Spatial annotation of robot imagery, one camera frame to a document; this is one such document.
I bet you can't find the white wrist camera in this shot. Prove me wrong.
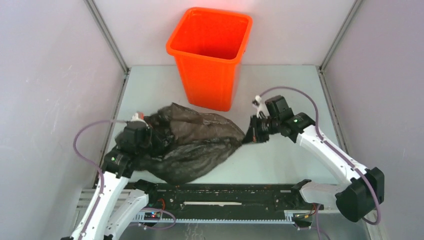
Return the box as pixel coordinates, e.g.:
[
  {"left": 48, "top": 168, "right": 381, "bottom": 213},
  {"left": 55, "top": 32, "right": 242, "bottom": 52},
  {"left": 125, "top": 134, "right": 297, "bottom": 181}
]
[
  {"left": 252, "top": 95, "right": 267, "bottom": 119},
  {"left": 130, "top": 112, "right": 147, "bottom": 125}
]

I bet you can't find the orange plastic trash bin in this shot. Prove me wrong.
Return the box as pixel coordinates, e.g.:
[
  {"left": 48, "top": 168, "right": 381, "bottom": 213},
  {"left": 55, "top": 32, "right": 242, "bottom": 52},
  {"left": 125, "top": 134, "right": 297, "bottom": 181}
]
[{"left": 166, "top": 7, "right": 253, "bottom": 112}]

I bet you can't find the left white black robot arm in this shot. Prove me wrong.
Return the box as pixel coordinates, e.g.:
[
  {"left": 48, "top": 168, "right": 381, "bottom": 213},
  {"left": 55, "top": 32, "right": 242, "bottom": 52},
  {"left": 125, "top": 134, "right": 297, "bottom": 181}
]
[{"left": 67, "top": 117, "right": 176, "bottom": 240}]

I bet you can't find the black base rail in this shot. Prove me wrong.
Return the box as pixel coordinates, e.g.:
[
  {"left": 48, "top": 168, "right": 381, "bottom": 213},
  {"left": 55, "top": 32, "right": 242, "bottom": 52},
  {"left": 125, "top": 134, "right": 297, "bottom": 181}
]
[{"left": 154, "top": 183, "right": 313, "bottom": 220}]

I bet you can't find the aluminium frame post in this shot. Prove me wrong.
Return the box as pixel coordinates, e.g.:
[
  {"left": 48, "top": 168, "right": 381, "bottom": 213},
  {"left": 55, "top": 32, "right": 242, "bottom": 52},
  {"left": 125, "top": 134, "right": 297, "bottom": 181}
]
[
  {"left": 84, "top": 0, "right": 130, "bottom": 75},
  {"left": 319, "top": 0, "right": 364, "bottom": 72}
]

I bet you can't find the left aluminium frame post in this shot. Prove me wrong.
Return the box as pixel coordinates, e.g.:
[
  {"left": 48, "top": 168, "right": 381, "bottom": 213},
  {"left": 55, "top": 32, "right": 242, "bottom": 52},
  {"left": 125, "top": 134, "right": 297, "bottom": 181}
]
[{"left": 84, "top": 0, "right": 130, "bottom": 75}]

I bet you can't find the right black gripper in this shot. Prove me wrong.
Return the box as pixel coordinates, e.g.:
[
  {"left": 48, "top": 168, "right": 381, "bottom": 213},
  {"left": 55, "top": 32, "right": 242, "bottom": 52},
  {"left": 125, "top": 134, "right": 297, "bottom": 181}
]
[{"left": 241, "top": 114, "right": 280, "bottom": 146}]

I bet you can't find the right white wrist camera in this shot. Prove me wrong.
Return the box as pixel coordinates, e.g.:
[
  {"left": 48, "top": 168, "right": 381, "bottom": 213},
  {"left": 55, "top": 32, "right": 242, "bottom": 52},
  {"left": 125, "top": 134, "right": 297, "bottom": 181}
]
[{"left": 252, "top": 95, "right": 267, "bottom": 119}]

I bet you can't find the small circuit board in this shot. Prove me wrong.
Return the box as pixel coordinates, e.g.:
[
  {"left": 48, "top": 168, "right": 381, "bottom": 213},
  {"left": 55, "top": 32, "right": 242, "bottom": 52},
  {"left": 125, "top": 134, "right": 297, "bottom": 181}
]
[{"left": 143, "top": 212, "right": 162, "bottom": 221}]

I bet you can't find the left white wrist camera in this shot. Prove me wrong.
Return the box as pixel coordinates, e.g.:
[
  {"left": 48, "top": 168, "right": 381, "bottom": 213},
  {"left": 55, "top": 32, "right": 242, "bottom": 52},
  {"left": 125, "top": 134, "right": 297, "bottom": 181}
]
[{"left": 130, "top": 112, "right": 147, "bottom": 125}]

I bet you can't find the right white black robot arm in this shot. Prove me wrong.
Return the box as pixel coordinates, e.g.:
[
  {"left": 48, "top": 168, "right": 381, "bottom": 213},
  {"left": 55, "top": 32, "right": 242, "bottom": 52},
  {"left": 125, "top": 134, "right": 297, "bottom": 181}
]
[{"left": 242, "top": 95, "right": 385, "bottom": 222}]

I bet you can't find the black plastic trash bag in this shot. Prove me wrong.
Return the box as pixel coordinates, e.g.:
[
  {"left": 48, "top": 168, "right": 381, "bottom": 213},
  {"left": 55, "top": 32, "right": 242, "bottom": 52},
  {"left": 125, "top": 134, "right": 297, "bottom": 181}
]
[{"left": 135, "top": 102, "right": 246, "bottom": 185}]

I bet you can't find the right aluminium frame post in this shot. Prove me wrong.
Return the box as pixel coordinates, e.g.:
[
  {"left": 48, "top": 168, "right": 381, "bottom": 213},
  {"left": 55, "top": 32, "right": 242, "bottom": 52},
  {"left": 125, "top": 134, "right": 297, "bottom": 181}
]
[{"left": 319, "top": 0, "right": 364, "bottom": 72}]

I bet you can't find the white slotted cable duct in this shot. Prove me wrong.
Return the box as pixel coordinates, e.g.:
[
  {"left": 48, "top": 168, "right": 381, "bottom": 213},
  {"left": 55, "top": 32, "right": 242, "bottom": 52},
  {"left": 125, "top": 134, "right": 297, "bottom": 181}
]
[{"left": 130, "top": 212, "right": 313, "bottom": 224}]

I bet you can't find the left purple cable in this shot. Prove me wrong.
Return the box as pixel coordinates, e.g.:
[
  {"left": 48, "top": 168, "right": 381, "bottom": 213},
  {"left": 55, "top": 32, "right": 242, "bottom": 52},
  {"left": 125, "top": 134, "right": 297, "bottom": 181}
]
[{"left": 72, "top": 119, "right": 177, "bottom": 240}]

